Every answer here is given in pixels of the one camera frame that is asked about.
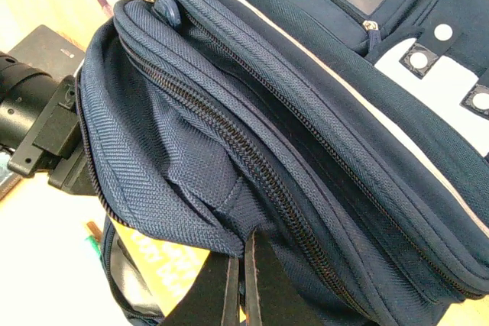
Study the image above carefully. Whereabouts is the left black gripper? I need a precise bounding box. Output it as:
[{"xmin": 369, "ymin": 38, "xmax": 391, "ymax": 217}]
[{"xmin": 1, "ymin": 53, "xmax": 94, "ymax": 195}]

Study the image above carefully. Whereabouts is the dark Wuthering Heights book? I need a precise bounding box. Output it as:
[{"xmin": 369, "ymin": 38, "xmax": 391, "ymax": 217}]
[{"xmin": 8, "ymin": 24, "xmax": 85, "ymax": 81}]

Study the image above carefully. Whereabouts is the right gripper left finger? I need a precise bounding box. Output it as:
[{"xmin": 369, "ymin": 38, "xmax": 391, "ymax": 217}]
[{"xmin": 220, "ymin": 258, "xmax": 240, "ymax": 326}]

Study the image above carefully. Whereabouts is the navy blue student backpack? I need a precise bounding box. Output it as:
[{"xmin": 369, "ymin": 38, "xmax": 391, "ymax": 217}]
[{"xmin": 76, "ymin": 0, "xmax": 488, "ymax": 325}]

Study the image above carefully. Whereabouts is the orange treehouse book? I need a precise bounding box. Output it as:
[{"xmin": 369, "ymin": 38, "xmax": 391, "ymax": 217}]
[{"xmin": 85, "ymin": 219, "xmax": 210, "ymax": 315}]

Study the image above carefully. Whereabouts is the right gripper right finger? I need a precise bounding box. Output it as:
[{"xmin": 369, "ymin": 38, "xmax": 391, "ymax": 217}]
[{"xmin": 244, "ymin": 232, "xmax": 263, "ymax": 326}]

